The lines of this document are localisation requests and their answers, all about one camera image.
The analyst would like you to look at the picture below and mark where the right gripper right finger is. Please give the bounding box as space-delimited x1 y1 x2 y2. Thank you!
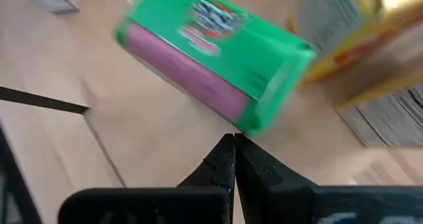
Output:
235 133 423 224

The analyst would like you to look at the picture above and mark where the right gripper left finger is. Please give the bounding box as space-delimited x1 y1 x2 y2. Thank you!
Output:
58 133 235 224

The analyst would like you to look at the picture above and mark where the green Apple Jacks cereal box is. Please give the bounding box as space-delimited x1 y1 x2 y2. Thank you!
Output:
114 0 317 139

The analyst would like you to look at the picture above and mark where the black frame wooden shelf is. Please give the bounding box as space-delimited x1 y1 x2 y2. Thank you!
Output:
0 0 423 224

